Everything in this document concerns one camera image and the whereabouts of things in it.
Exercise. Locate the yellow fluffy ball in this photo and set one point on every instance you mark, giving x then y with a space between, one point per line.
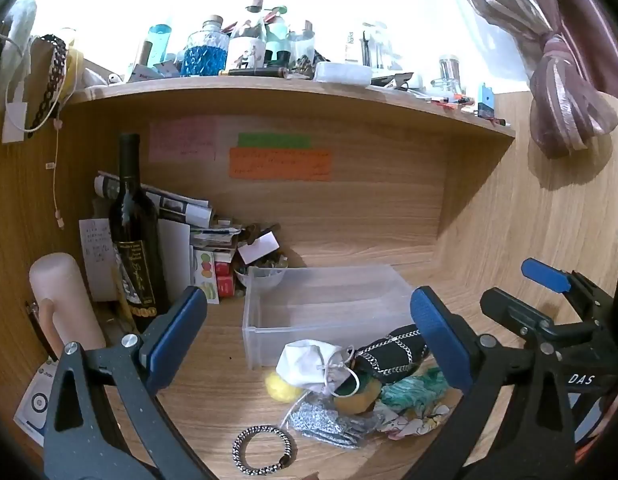
279 389

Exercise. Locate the blank white card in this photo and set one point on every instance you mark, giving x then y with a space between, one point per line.
174 260

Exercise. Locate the pale pink cylinder candle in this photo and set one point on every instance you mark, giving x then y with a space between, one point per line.
64 295

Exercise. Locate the blue faceted glass bottle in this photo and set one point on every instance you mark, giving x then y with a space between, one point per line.
204 55

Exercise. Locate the green cloth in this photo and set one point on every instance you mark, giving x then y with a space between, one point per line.
414 389

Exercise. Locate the wooden shelf unit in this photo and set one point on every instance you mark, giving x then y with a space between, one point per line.
369 210

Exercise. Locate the floral printed cloth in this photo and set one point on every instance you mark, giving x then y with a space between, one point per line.
414 422

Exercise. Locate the clear glass jar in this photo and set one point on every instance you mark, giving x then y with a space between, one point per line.
449 72

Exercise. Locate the orange paper note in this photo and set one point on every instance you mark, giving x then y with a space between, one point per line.
280 164

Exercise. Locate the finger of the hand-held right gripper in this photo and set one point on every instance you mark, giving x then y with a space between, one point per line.
514 312
545 274

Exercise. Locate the small white card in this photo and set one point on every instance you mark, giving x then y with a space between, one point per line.
259 248

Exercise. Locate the blue-white leaflet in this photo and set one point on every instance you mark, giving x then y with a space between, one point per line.
34 405

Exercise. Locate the green paper note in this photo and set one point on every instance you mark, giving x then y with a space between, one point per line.
273 141

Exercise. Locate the small blue box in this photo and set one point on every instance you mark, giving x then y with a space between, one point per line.
485 101

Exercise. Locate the light blue tall bottle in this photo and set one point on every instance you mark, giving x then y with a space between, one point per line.
156 45

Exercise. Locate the clear bottle with picture label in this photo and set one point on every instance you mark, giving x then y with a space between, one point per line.
246 45

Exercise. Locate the mustard round soft pad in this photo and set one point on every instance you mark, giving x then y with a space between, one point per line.
359 400

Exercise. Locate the white tissue pack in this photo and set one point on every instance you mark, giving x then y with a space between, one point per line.
343 73

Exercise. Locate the brown-pink curtain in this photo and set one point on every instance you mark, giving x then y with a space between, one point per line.
554 55

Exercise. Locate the rolled newspapers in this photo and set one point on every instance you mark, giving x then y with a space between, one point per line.
184 205

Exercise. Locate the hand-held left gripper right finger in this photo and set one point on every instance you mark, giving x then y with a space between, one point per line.
440 341

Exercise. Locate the pink paper note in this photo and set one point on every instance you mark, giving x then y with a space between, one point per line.
181 138

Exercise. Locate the dark wine bottle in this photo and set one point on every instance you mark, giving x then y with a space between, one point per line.
136 240

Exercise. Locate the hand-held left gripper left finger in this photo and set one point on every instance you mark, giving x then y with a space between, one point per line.
178 336

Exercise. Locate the green-capped bottle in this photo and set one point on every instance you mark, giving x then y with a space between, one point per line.
278 40

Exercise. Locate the clear plastic box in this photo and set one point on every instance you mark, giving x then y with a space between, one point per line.
329 305

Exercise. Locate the white bowl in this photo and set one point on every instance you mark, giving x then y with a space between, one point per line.
240 277

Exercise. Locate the small red box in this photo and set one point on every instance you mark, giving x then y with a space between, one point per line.
224 280

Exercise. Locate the black lace band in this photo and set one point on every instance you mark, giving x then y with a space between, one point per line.
49 85

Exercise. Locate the handwritten white paper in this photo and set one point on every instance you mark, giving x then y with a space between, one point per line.
96 260

